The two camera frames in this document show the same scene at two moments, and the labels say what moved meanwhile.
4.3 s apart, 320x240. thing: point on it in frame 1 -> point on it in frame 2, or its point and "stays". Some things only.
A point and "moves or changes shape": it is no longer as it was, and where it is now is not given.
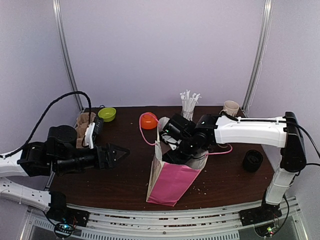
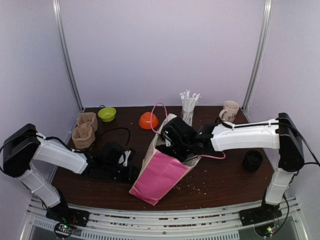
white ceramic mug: x=230 y=107 stays
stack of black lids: x=252 y=161 stays
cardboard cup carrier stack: x=82 y=121 stays
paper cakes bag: x=168 y=183 moves or changes shape
